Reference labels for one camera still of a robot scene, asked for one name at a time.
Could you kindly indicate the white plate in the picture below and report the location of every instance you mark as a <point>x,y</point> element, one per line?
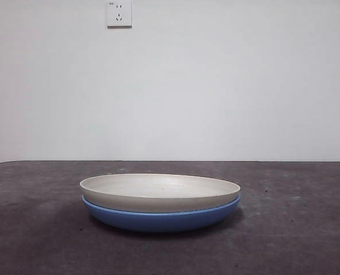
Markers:
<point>158,200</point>

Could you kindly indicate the blue plate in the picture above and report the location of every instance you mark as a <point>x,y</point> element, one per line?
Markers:
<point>158,222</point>

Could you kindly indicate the white wall power outlet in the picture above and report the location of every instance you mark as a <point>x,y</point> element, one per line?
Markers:
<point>119,14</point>

